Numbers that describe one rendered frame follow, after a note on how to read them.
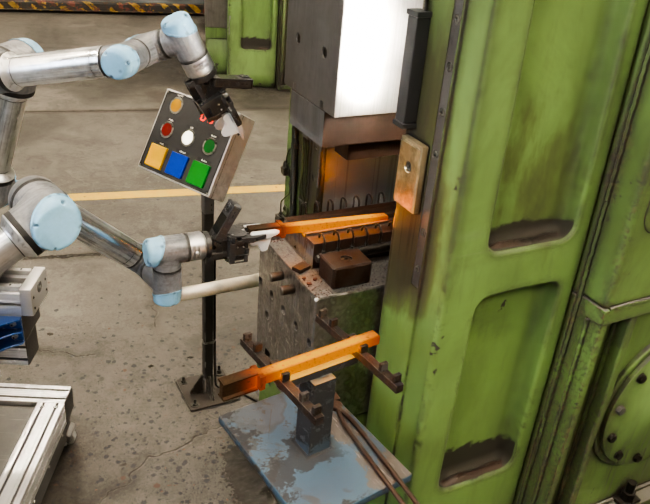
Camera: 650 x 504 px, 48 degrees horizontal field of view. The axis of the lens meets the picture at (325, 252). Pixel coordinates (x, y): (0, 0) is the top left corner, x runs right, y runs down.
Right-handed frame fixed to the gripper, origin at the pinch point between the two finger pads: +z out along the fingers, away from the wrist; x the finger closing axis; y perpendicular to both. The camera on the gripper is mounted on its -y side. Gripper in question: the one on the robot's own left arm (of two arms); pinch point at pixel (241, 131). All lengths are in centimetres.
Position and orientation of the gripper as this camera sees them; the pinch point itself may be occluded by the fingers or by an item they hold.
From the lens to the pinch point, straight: 201.2
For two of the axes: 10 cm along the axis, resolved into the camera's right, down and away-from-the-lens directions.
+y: -8.3, 5.4, -1.6
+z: 3.4, 7.1, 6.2
